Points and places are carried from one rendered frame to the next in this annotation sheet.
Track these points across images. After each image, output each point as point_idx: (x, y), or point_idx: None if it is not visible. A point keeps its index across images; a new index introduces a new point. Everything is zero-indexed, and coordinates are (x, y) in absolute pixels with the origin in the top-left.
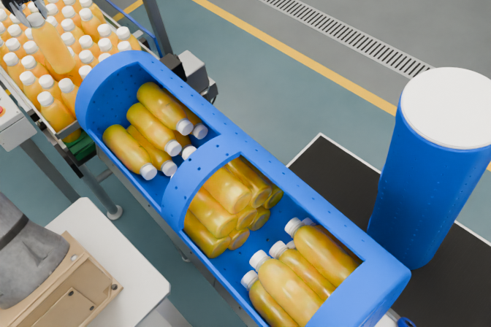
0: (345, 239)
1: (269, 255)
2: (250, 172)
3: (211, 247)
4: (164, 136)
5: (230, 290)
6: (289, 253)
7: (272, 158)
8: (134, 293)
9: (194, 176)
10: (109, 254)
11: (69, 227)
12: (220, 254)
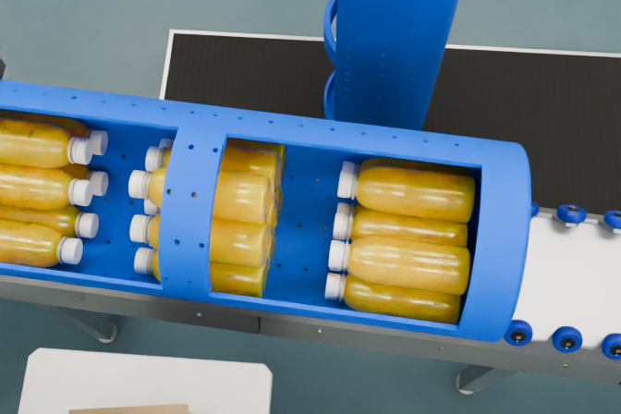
0: (442, 156)
1: (316, 242)
2: (240, 153)
3: (259, 284)
4: (58, 185)
5: (336, 315)
6: (363, 220)
7: (264, 115)
8: (229, 410)
9: (195, 208)
10: (151, 392)
11: (54, 406)
12: (265, 285)
